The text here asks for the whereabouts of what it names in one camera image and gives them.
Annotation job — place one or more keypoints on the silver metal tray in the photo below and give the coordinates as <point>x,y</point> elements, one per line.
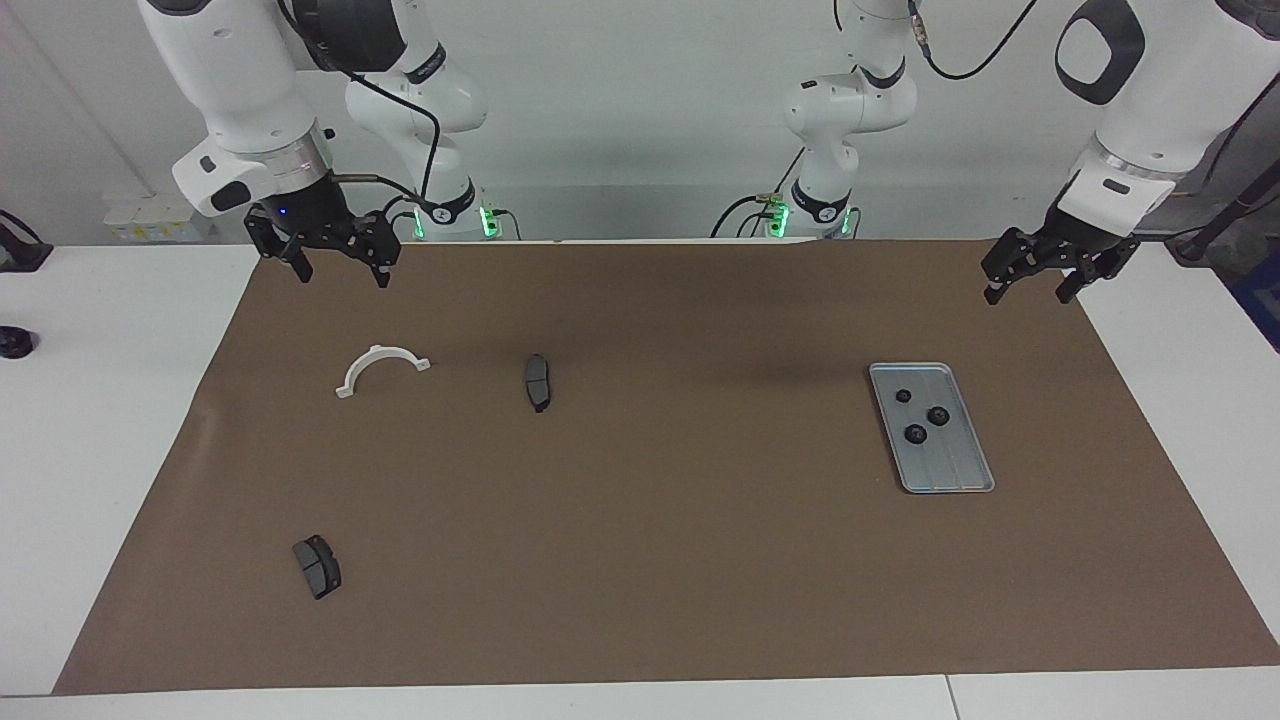
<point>950,460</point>

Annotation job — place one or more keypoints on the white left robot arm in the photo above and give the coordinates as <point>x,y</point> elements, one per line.
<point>1180,100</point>

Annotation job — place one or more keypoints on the blue box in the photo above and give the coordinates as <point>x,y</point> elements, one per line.
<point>1262,300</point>

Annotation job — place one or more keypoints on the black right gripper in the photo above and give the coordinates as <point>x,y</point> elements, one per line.
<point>305,210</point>

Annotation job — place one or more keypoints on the black clamp mount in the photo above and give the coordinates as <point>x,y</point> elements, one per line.
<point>20,255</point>

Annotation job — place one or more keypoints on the black stand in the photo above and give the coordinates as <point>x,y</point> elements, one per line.
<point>1190,247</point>

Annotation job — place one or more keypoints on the dark grey brake pad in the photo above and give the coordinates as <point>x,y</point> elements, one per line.
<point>538,383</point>
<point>318,568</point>

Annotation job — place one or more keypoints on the brown table mat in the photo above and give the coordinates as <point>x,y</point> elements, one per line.
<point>650,550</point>

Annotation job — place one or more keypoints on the black round knob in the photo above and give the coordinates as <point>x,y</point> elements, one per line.
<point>14,343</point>

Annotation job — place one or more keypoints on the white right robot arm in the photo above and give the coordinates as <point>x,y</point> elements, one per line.
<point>240,90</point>

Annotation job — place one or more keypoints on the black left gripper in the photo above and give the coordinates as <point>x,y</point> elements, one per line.
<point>1085,232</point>

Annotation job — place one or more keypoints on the white curved plastic bracket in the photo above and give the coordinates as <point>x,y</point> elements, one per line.
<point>378,351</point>

